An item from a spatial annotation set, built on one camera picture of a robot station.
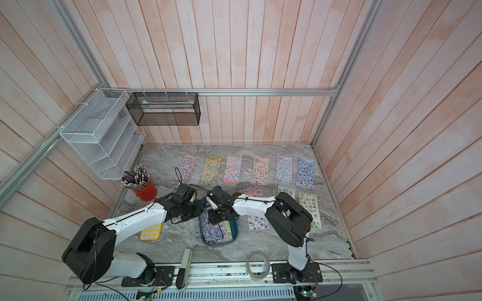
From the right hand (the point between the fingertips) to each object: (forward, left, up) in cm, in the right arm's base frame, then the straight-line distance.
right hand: (212, 219), depth 89 cm
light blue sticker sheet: (+32, -39, -1) cm, 51 cm away
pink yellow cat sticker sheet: (-1, -21, -1) cm, 21 cm away
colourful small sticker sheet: (+27, +4, -1) cm, 28 cm away
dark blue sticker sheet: (+29, -51, -2) cm, 59 cm away
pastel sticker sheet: (+30, -25, -1) cm, 39 cm away
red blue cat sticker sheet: (+31, -9, 0) cm, 32 cm away
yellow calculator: (-8, +26, +1) cm, 27 cm away
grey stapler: (-22, +8, +3) cm, 24 cm away
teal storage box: (-5, -9, 0) cm, 10 cm away
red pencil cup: (+11, +33, +17) cm, 39 cm away
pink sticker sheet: (+31, +18, 0) cm, 36 cm away
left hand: (+1, +4, +3) cm, 5 cm away
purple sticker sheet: (-7, -1, +1) cm, 7 cm away
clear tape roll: (-19, -21, -3) cm, 29 cm away
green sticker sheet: (+17, -40, -1) cm, 43 cm away
